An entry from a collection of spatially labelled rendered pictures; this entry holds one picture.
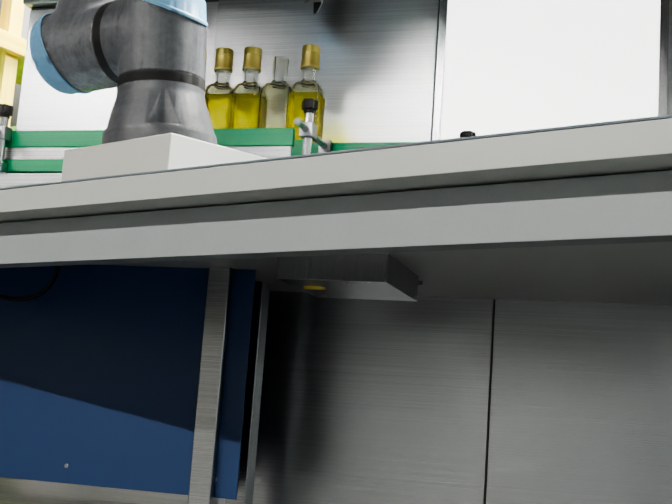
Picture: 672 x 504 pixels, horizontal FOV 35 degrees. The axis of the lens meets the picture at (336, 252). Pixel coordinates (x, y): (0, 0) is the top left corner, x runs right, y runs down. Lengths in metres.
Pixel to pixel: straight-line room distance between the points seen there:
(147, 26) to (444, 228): 0.54
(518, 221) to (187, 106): 0.53
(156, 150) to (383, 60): 0.89
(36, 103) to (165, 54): 1.05
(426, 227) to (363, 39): 1.09
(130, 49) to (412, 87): 0.80
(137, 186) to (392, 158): 0.36
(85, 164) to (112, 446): 0.64
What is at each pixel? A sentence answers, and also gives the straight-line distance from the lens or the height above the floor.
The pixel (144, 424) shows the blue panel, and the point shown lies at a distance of 1.86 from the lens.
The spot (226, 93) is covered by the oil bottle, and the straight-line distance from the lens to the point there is 2.03.
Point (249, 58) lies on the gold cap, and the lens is 2.04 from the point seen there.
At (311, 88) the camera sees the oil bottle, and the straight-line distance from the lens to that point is 1.97.
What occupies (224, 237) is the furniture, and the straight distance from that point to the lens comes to 1.25.
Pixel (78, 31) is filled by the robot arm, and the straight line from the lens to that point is 1.50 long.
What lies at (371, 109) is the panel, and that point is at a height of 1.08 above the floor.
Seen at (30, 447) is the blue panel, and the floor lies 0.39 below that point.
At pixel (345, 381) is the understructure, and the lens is 2.03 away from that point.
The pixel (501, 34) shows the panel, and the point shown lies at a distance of 2.09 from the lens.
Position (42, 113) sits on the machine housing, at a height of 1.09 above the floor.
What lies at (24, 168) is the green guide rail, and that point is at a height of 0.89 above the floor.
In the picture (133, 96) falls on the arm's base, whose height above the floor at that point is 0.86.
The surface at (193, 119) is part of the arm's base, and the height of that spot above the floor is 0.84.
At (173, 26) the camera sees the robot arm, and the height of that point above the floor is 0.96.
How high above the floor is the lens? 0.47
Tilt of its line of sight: 9 degrees up
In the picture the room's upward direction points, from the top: 4 degrees clockwise
